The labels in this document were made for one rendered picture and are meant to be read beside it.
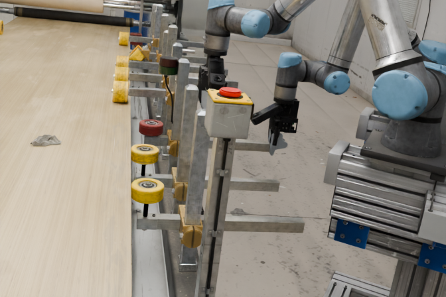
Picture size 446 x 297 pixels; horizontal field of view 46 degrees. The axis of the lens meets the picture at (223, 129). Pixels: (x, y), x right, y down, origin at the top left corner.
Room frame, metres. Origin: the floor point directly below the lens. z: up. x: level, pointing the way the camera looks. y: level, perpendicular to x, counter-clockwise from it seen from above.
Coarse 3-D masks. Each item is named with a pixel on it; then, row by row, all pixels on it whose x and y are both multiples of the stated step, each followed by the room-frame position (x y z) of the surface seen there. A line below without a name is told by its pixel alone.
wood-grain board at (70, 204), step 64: (0, 64) 2.26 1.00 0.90; (64, 64) 2.42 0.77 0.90; (0, 128) 1.47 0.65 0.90; (64, 128) 1.54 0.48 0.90; (128, 128) 1.61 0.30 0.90; (0, 192) 1.06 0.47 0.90; (64, 192) 1.10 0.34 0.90; (128, 192) 1.14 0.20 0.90; (0, 256) 0.82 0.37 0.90; (64, 256) 0.84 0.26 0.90; (128, 256) 0.87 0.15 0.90
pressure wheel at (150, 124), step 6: (144, 120) 1.70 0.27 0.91; (150, 120) 1.71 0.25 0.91; (156, 120) 1.72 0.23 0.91; (144, 126) 1.65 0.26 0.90; (150, 126) 1.65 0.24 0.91; (156, 126) 1.65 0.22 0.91; (162, 126) 1.67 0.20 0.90; (144, 132) 1.65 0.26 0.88; (150, 132) 1.64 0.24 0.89; (156, 132) 1.65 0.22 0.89; (162, 132) 1.68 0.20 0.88
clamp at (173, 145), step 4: (168, 132) 1.71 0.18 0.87; (168, 136) 1.69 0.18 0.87; (168, 140) 1.68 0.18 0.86; (172, 140) 1.64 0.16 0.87; (176, 140) 1.64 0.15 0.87; (168, 144) 1.66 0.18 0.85; (172, 144) 1.62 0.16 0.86; (176, 144) 1.62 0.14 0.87; (168, 148) 1.62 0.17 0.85; (172, 148) 1.61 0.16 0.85; (176, 148) 1.62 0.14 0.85; (168, 152) 1.64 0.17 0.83; (172, 152) 1.61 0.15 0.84; (176, 152) 1.62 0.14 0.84
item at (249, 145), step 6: (144, 138) 1.68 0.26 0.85; (150, 138) 1.67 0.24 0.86; (156, 138) 1.67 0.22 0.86; (162, 138) 1.68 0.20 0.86; (210, 138) 1.74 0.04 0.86; (150, 144) 1.67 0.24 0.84; (156, 144) 1.67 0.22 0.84; (162, 144) 1.68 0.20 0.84; (210, 144) 1.71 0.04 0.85; (240, 144) 1.73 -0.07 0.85; (246, 144) 1.74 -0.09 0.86; (252, 144) 1.74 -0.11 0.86; (258, 144) 1.74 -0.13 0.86; (264, 144) 1.75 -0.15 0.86; (252, 150) 1.74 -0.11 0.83; (258, 150) 1.75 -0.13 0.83; (264, 150) 1.75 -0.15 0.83
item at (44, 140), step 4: (40, 136) 1.39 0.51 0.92; (44, 136) 1.40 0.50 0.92; (48, 136) 1.42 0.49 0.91; (52, 136) 1.40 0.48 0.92; (36, 140) 1.37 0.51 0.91; (40, 140) 1.39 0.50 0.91; (44, 140) 1.39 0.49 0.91; (48, 140) 1.40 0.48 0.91; (52, 140) 1.40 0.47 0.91; (56, 140) 1.41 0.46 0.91; (36, 144) 1.36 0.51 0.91; (40, 144) 1.37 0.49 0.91; (44, 144) 1.37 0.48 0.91; (48, 144) 1.38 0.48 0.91; (52, 144) 1.39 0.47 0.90; (56, 144) 1.39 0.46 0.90
